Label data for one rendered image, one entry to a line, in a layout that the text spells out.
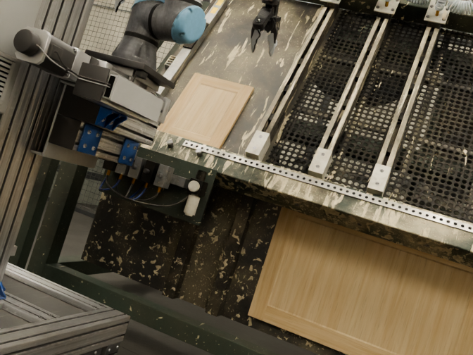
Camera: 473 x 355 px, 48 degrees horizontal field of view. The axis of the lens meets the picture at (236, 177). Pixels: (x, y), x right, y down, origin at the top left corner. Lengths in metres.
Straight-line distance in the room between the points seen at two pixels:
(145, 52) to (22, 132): 0.45
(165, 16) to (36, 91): 0.45
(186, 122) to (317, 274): 0.89
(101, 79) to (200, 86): 1.18
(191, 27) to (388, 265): 1.25
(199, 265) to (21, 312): 1.00
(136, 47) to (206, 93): 0.85
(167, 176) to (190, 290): 0.61
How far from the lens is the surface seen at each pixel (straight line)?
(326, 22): 2.79
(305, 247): 2.34
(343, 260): 2.32
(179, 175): 2.26
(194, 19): 1.71
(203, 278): 2.49
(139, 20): 1.80
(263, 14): 2.15
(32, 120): 1.70
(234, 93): 2.53
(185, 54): 2.74
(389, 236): 2.13
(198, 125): 2.42
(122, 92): 1.46
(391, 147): 2.26
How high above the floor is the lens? 0.76
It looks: 1 degrees up
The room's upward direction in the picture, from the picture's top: 18 degrees clockwise
